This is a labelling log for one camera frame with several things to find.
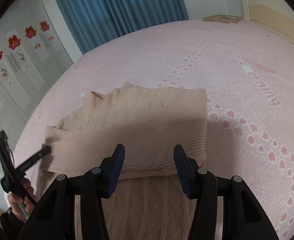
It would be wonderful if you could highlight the beige knit sweater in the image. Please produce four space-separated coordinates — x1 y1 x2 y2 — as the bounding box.
40 83 207 239

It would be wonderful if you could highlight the person's left hand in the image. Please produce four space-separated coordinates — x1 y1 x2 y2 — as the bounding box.
8 178 36 222

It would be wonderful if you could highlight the white wardrobe with red decals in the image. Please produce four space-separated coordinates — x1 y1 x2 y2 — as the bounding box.
0 2 74 170

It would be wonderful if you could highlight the pink bed cover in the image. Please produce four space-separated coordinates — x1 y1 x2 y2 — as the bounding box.
14 20 294 239

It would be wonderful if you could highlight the flat cardboard box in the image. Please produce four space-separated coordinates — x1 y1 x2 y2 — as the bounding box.
203 15 242 24

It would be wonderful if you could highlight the blue curtain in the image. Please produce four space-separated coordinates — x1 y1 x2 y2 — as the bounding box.
56 0 188 54

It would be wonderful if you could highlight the cream wooden headboard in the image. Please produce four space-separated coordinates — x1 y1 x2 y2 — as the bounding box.
242 0 294 41

